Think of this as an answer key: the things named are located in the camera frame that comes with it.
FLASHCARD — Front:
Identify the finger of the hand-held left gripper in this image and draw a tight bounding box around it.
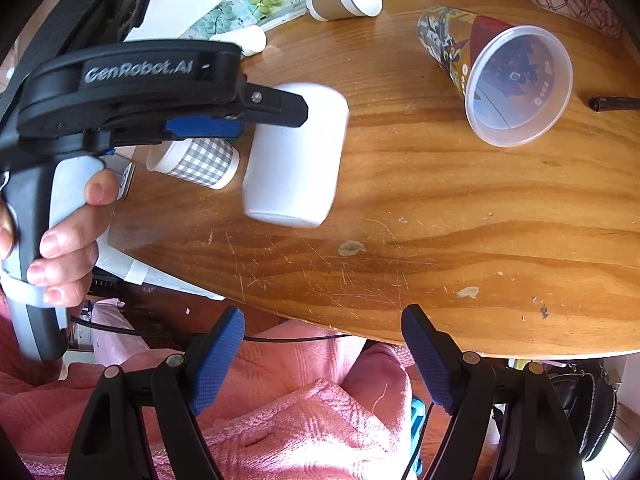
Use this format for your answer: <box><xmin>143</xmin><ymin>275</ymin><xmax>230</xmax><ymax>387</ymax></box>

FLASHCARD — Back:
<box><xmin>161</xmin><ymin>115</ymin><xmax>245</xmax><ymax>140</ymax></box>
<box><xmin>239</xmin><ymin>81</ymin><xmax>309</xmax><ymax>129</ymax></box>

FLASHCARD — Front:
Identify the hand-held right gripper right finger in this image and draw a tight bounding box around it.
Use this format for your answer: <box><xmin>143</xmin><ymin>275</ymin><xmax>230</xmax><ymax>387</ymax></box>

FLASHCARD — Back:
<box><xmin>401</xmin><ymin>304</ymin><xmax>586</xmax><ymax>480</ymax></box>

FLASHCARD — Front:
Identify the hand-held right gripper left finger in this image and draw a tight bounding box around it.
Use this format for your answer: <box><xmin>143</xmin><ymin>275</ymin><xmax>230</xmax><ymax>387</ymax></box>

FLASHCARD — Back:
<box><xmin>65</xmin><ymin>306</ymin><xmax>245</xmax><ymax>480</ymax></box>

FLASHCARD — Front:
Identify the plain white cup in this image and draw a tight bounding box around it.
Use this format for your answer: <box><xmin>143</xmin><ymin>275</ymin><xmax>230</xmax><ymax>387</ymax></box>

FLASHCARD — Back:
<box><xmin>242</xmin><ymin>82</ymin><xmax>350</xmax><ymax>229</ymax></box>

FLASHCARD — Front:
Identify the grey checked paper cup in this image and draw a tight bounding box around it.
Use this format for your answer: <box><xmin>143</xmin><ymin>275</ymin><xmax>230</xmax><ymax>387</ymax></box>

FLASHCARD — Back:
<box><xmin>146</xmin><ymin>137</ymin><xmax>240</xmax><ymax>191</ymax></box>

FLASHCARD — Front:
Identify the small white cup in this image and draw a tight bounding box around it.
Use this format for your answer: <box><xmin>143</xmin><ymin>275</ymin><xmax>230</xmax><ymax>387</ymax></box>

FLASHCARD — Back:
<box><xmin>208</xmin><ymin>25</ymin><xmax>267</xmax><ymax>57</ymax></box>

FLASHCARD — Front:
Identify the printed clear plastic cup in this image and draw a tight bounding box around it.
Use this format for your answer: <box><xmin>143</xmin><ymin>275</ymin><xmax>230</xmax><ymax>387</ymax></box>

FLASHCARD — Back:
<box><xmin>417</xmin><ymin>5</ymin><xmax>574</xmax><ymax>149</ymax></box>

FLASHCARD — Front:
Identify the person's left hand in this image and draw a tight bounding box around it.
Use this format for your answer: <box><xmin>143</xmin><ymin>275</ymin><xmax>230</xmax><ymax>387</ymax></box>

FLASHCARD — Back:
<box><xmin>26</xmin><ymin>167</ymin><xmax>119</xmax><ymax>309</ymax></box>

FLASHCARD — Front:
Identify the pink blanket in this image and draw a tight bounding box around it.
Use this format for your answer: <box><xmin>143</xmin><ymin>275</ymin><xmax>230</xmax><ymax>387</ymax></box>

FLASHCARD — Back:
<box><xmin>0</xmin><ymin>297</ymin><xmax>417</xmax><ymax>480</ymax></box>

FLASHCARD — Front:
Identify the white paper sheet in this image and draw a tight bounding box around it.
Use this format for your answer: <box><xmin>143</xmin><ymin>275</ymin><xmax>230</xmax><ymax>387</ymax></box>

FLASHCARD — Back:
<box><xmin>96</xmin><ymin>227</ymin><xmax>227</xmax><ymax>302</ymax></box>

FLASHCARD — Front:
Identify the black pen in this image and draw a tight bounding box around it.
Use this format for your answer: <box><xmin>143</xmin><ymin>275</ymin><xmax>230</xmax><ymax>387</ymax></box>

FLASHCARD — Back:
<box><xmin>588</xmin><ymin>95</ymin><xmax>640</xmax><ymax>111</ymax></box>

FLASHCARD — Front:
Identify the thin black cable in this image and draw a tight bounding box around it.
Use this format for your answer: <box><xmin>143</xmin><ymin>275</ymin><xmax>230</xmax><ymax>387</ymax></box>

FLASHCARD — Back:
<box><xmin>69</xmin><ymin>316</ymin><xmax>373</xmax><ymax>343</ymax></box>

